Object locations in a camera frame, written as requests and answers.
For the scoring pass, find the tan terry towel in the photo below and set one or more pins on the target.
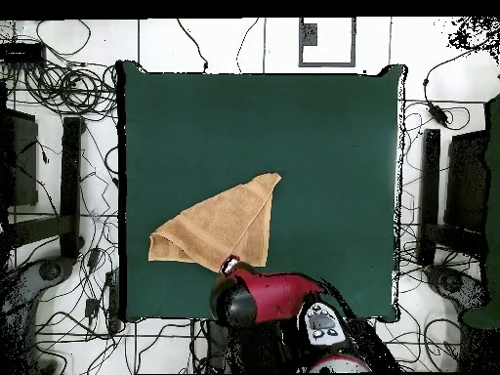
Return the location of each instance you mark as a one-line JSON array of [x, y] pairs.
[[218, 226]]

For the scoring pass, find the flat black box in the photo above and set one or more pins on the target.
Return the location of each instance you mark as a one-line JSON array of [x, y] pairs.
[[21, 52]]

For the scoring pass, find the black power strip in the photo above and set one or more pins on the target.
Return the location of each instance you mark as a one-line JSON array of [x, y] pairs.
[[113, 300]]

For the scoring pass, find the dark green table cloth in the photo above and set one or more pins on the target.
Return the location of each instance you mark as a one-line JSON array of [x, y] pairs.
[[312, 156]]

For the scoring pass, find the small black adapter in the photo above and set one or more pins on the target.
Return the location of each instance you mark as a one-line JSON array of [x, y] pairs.
[[94, 258], [91, 308]]

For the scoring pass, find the black stand bar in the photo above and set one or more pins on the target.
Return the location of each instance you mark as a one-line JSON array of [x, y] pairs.
[[429, 175], [71, 175]]

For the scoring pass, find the dark stand base with knob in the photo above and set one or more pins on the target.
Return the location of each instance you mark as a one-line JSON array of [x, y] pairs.
[[457, 287], [23, 285]]

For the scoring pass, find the large black box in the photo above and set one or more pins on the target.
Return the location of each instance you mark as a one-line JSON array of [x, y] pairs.
[[466, 183], [23, 164]]

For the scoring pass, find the black power adapter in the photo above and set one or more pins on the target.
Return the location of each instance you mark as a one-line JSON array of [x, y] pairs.
[[437, 113]]

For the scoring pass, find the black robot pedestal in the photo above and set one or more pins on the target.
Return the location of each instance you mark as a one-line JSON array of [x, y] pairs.
[[218, 347]]

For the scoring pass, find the grey square frame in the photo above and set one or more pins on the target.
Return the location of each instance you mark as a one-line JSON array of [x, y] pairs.
[[308, 35]]

